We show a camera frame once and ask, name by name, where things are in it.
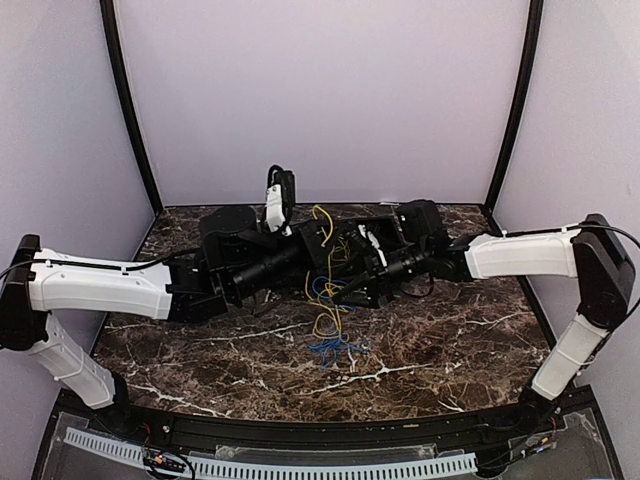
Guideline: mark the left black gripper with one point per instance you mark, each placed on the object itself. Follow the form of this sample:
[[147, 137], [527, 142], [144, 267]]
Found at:
[[319, 250]]

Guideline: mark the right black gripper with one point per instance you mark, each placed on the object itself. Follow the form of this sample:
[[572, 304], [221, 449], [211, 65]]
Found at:
[[376, 281]]

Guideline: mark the black three-compartment bin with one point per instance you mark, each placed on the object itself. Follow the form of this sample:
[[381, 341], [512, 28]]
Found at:
[[383, 227]]

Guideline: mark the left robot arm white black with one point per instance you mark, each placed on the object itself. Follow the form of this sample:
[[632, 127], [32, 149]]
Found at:
[[238, 255]]

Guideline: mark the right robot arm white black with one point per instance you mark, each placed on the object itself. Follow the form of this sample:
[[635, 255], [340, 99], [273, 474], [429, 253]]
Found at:
[[589, 251]]

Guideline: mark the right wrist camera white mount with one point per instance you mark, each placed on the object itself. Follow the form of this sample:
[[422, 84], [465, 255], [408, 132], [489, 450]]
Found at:
[[372, 239]]

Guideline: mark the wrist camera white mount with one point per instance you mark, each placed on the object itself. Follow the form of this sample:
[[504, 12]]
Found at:
[[372, 239], [280, 201]]

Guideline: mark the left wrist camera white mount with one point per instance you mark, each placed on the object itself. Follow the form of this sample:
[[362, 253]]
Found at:
[[280, 201]]

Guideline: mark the black front rail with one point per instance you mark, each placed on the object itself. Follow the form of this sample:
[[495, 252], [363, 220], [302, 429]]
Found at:
[[484, 429]]

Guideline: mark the white slotted cable duct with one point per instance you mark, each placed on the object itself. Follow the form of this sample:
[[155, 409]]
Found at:
[[245, 463]]

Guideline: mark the right black frame post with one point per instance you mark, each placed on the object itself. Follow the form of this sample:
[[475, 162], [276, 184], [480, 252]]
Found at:
[[518, 102]]

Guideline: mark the black frame post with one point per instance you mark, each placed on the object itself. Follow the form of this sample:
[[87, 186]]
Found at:
[[518, 102], [128, 110]]

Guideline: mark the left black frame post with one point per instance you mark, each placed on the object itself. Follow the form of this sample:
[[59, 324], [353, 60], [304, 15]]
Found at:
[[128, 110]]

